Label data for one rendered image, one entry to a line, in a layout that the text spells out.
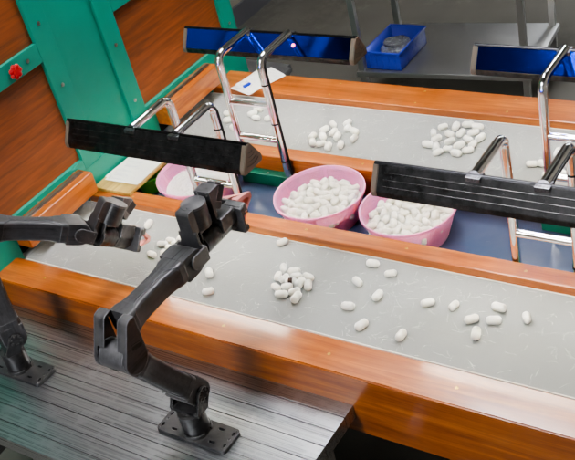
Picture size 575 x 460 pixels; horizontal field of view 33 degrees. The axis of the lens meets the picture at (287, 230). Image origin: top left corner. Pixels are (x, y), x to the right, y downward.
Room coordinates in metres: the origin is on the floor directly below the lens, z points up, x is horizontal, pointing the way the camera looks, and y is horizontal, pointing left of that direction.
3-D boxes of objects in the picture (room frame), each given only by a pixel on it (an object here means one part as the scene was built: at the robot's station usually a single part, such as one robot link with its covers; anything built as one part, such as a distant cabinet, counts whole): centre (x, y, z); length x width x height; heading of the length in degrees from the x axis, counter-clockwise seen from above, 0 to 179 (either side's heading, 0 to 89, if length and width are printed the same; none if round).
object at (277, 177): (2.62, -0.04, 0.90); 0.20 x 0.19 x 0.45; 49
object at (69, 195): (2.51, 0.65, 0.83); 0.30 x 0.06 x 0.07; 139
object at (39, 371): (2.00, 0.77, 0.71); 0.20 x 0.07 x 0.08; 49
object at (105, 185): (2.73, 0.38, 0.77); 0.33 x 0.15 x 0.01; 139
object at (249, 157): (2.26, 0.27, 1.08); 0.62 x 0.08 x 0.07; 49
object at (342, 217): (2.30, -0.11, 0.72); 0.27 x 0.27 x 0.10
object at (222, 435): (1.61, 0.32, 0.71); 0.20 x 0.07 x 0.08; 49
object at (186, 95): (3.02, 0.20, 0.83); 0.30 x 0.06 x 0.07; 139
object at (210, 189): (1.81, 0.14, 1.13); 0.07 x 0.06 x 0.11; 49
